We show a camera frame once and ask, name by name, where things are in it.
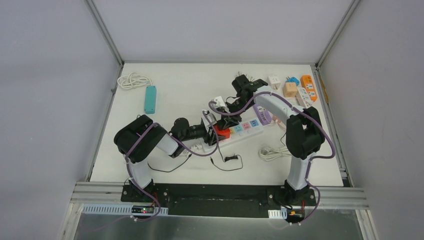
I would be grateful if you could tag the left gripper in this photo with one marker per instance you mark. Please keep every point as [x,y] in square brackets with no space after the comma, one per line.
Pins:
[204,129]

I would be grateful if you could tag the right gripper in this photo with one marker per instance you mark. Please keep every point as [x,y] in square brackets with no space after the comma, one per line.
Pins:
[229,121]

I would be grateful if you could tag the red cube socket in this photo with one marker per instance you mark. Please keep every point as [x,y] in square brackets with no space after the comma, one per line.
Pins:
[223,134]

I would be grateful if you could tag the white long power strip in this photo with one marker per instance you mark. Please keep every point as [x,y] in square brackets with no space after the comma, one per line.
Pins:
[243,131]

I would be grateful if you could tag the purple power strip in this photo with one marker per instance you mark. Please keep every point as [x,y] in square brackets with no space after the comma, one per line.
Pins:
[263,115]

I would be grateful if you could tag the white cube socket with picture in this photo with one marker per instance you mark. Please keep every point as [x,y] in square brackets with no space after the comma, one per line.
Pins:
[274,81]

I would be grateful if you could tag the teal power strip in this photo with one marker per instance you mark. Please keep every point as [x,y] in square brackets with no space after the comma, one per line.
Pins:
[150,100]

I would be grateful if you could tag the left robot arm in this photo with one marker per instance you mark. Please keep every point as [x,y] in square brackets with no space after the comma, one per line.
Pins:
[139,138]

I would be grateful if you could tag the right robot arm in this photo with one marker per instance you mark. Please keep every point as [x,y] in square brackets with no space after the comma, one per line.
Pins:
[304,134]

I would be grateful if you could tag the beige cube adapter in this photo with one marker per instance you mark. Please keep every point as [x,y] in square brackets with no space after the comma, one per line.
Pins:
[289,90]

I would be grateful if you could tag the small blue adapter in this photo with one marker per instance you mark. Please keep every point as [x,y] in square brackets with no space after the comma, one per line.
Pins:
[293,80]

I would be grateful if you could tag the orange power strip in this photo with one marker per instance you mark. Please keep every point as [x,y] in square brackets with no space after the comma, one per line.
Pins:
[308,83]

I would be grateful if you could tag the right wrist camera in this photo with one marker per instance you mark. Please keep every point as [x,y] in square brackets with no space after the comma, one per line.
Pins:
[219,102]

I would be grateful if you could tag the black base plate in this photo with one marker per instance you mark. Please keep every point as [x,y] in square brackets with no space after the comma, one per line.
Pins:
[208,200]

